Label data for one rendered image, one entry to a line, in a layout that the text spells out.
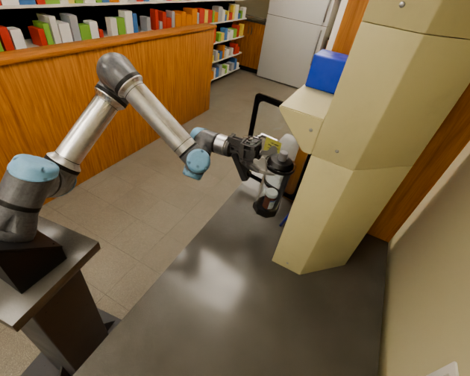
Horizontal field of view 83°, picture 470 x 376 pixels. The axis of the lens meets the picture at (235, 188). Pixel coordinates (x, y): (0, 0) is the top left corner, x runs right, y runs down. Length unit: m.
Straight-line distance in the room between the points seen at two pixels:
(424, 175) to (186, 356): 0.97
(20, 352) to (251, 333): 1.47
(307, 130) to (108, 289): 1.73
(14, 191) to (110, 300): 1.25
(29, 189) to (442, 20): 1.02
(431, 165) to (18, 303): 1.36
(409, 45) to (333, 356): 0.80
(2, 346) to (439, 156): 2.26
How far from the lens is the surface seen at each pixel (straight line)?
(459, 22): 0.68
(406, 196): 1.19
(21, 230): 0.97
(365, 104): 0.66
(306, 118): 0.69
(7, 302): 1.06
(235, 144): 0.95
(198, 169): 0.84
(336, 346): 0.96
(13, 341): 2.12
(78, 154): 1.06
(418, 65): 0.66
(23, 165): 0.94
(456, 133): 1.09
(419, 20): 0.63
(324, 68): 0.86
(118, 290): 2.06
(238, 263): 1.00
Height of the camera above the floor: 1.76
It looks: 40 degrees down
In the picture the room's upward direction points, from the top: 10 degrees clockwise
